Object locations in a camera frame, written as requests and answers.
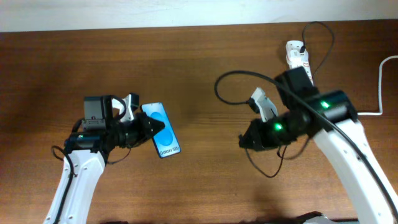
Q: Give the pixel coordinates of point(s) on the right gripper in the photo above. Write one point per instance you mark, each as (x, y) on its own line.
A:
(261, 140)

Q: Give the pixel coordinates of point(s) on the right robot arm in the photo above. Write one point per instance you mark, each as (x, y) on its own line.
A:
(332, 122)

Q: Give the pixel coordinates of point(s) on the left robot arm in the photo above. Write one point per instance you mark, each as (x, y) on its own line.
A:
(109, 122)

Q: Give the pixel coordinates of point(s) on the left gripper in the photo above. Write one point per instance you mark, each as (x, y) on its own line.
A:
(142, 121)

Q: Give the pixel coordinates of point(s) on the white power strip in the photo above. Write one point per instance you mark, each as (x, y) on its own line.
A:
(296, 44)

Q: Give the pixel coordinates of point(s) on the blue Galaxy smartphone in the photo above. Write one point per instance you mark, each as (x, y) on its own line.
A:
(165, 141)

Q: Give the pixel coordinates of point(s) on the white charger plug adapter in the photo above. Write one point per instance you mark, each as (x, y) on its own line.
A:
(295, 58)

